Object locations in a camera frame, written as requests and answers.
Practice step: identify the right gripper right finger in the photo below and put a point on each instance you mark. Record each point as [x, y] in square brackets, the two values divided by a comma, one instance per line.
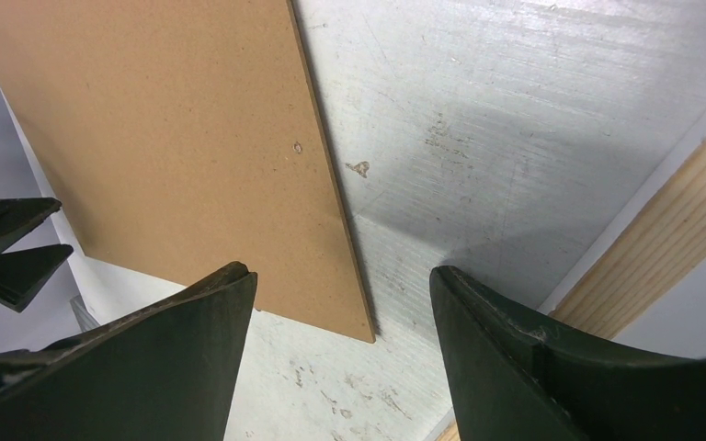
[516, 374]

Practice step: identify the white wooden picture frame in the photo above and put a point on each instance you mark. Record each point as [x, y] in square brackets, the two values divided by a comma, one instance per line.
[662, 244]

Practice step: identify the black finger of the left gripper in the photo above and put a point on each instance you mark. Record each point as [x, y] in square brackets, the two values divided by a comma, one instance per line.
[24, 273]
[6, 219]

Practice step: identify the printed colour photo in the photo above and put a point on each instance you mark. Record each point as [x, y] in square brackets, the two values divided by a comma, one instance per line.
[675, 324]

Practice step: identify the brown cardboard backing board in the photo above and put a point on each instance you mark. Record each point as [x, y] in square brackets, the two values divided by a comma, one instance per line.
[183, 135]

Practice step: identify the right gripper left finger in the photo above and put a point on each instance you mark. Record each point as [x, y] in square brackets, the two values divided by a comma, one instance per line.
[165, 372]

